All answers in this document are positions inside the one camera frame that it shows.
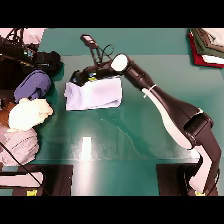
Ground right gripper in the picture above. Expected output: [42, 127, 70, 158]
[69, 61, 118, 86]

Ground light blue shirt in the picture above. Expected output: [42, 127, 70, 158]
[63, 75, 124, 112]

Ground blue garment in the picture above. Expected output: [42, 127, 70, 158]
[13, 69, 53, 103]

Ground cream garment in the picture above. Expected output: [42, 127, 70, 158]
[7, 97, 55, 132]

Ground pale pink garment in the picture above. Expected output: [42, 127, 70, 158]
[0, 127, 41, 167]

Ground dark green garment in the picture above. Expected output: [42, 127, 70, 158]
[190, 28, 224, 54]

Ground white garment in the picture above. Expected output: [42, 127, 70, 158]
[201, 28, 224, 65]

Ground black cable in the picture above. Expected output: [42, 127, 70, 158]
[0, 142, 46, 197]

